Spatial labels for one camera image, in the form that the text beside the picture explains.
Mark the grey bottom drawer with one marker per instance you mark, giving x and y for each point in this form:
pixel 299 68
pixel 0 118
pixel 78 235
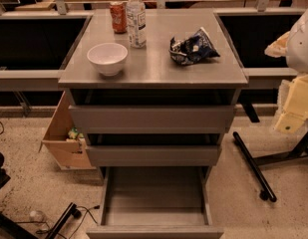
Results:
pixel 154 203

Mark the cardboard box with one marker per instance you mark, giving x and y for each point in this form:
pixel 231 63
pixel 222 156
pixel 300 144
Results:
pixel 68 153

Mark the black stand base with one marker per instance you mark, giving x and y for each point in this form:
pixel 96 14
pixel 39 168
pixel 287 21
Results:
pixel 300 150

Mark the grey top drawer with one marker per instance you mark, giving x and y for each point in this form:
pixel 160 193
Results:
pixel 152 111

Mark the clear plastic water bottle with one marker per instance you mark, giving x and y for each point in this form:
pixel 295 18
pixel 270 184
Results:
pixel 136 23

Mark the black stand leg left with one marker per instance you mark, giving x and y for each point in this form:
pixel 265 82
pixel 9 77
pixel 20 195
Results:
pixel 38 218

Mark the grey middle drawer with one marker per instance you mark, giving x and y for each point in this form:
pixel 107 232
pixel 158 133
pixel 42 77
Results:
pixel 158 149

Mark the orange soda can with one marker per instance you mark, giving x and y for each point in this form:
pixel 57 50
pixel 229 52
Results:
pixel 118 13

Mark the blue crumpled chip bag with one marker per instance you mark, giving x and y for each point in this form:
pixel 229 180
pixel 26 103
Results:
pixel 193 49

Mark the green item in box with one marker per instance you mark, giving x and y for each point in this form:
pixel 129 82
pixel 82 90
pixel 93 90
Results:
pixel 73 133

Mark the grey drawer cabinet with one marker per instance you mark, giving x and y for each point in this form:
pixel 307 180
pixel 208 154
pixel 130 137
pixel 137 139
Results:
pixel 151 67

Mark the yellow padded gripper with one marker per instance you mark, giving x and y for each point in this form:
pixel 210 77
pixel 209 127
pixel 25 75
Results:
pixel 302 45

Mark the grey drawer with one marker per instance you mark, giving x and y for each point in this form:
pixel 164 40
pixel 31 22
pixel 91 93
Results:
pixel 152 111
pixel 158 149
pixel 154 203

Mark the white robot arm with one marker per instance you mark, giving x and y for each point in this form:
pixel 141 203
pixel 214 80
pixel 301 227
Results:
pixel 293 45

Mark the white bowl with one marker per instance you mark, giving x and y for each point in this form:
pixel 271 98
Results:
pixel 108 58

